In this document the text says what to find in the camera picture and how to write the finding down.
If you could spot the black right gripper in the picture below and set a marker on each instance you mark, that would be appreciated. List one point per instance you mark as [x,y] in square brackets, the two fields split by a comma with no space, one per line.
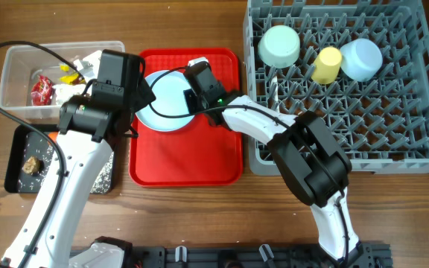
[189,98]

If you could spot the light blue plate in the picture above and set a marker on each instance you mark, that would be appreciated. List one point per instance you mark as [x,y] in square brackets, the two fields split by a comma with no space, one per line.
[170,100]

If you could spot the gold foil wrapper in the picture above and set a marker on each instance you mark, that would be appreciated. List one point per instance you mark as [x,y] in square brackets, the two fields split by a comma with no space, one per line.
[70,76]

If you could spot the white plastic spoon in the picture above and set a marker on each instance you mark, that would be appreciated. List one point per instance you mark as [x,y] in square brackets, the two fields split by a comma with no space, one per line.
[274,93]

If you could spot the white tissue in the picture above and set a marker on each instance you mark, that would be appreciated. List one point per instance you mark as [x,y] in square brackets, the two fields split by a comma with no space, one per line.
[63,92]

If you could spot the mint green bowl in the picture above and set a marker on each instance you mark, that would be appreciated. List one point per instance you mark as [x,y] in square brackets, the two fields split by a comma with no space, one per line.
[279,47]

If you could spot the red snack wrapper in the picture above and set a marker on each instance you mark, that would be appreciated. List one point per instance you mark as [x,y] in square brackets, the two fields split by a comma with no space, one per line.
[42,91]

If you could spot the yellow plastic cup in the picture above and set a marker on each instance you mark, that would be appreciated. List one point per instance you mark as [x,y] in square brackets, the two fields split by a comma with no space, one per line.
[327,66]

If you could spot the brown food lump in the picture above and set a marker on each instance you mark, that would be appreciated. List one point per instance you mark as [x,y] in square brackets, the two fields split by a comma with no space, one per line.
[32,166]

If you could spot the light blue bowl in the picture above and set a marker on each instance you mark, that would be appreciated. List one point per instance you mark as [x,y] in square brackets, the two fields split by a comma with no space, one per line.
[361,60]

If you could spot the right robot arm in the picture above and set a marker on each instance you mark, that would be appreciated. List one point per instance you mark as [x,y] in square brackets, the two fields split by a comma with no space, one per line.
[311,162]

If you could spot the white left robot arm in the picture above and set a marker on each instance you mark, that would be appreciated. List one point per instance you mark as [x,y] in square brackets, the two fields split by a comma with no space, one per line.
[89,129]

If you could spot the black food waste tray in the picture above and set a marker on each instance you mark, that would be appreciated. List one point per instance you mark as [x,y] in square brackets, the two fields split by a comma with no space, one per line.
[17,149]

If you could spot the grey dishwasher rack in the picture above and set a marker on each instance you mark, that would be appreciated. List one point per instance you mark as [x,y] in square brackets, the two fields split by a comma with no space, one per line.
[383,123]

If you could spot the red plastic tray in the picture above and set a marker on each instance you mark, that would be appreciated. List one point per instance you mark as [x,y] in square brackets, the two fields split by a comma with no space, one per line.
[197,154]

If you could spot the orange carrot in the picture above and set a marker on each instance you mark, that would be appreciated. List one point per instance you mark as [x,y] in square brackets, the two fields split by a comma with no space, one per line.
[53,136]

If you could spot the clear plastic bin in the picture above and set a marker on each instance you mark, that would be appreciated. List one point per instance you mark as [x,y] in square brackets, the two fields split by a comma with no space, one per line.
[24,64]

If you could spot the spilled white rice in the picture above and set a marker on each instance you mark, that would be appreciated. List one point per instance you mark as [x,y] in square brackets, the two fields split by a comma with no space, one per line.
[101,175]

